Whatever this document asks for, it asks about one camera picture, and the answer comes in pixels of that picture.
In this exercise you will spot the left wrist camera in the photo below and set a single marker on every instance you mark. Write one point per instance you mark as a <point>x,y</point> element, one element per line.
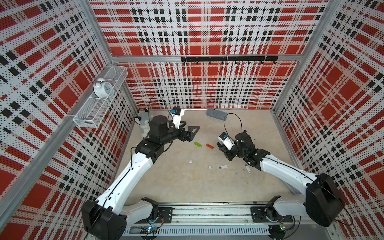
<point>177,114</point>

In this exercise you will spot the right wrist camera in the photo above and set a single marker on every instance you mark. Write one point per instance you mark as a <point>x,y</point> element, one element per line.
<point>225,141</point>

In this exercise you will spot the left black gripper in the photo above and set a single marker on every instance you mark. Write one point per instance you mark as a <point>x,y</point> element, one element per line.
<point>189,137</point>

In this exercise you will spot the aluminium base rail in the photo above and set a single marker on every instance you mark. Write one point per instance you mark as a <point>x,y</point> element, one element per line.
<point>210,211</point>

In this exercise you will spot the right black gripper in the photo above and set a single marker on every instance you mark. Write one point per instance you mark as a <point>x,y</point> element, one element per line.
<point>226,152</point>

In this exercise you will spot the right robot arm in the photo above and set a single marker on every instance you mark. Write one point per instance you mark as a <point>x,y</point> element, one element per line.
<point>316,196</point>

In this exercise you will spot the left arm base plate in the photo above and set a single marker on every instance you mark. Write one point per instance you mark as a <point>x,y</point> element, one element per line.
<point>161,215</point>

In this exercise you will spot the grey rectangular box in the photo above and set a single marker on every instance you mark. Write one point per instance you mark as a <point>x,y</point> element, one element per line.
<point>217,114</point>

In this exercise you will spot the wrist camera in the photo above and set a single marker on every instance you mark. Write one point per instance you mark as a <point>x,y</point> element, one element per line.
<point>225,141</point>
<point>177,114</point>

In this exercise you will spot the white alarm clock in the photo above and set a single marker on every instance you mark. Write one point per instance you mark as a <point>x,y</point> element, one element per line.
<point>103,89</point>

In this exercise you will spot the green usb drive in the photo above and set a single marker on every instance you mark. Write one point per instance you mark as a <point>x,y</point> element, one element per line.
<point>198,144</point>

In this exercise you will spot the white wire basket shelf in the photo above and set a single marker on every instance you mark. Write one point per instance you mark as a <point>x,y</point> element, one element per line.
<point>93,111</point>

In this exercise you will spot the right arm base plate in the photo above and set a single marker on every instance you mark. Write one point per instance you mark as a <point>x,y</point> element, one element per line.
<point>262,214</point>

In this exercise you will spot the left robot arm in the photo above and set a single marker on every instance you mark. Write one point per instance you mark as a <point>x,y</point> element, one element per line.
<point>162,132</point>

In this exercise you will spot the husky plush toy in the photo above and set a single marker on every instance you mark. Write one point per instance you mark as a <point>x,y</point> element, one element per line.
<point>143,119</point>

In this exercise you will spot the black hook rail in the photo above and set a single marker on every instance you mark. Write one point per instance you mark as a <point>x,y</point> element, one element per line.
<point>231,59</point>

